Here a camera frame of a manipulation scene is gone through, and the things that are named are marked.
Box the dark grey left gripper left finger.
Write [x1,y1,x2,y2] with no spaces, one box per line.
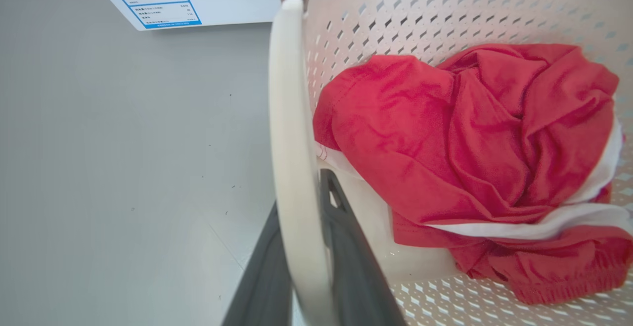
[222,200,294,326]

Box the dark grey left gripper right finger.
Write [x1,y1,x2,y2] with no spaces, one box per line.
[319,169,407,326]

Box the white perforated plastic laundry basket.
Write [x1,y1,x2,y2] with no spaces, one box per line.
[269,0,633,326]

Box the red garment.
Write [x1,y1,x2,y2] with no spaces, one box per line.
[313,44,633,306]

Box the white garment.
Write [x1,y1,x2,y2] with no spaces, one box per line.
[315,118,633,240]

